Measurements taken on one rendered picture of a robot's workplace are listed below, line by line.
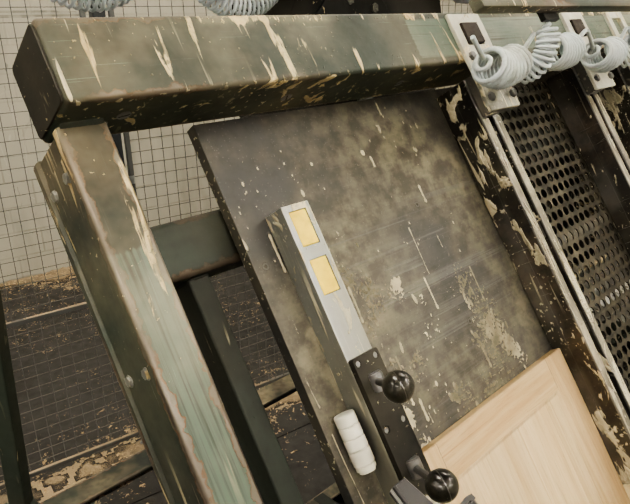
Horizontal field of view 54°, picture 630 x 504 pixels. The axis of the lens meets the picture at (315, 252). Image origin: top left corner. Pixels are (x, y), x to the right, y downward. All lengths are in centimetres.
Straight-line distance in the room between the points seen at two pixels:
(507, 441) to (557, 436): 13
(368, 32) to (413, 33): 11
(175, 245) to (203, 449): 27
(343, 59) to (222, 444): 56
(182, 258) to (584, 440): 77
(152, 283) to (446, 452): 49
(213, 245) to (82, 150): 22
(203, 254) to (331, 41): 36
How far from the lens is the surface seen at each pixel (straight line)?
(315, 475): 298
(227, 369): 83
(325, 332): 83
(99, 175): 72
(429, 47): 111
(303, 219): 84
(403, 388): 71
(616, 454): 127
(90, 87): 71
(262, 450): 84
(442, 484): 74
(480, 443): 100
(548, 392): 116
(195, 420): 69
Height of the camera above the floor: 193
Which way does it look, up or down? 21 degrees down
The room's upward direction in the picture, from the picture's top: 1 degrees counter-clockwise
